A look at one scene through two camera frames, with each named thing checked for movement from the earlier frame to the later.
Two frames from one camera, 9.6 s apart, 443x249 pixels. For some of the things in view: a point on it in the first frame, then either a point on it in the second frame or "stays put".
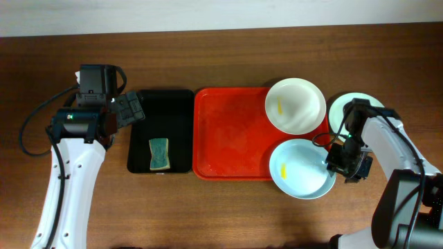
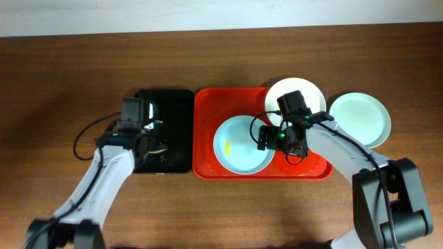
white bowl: [295, 106] stays put
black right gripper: [349, 173] → [272, 143]
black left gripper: [131, 108] → [158, 143]
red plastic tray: [232, 137] stays put
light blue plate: [298, 167] → [235, 148]
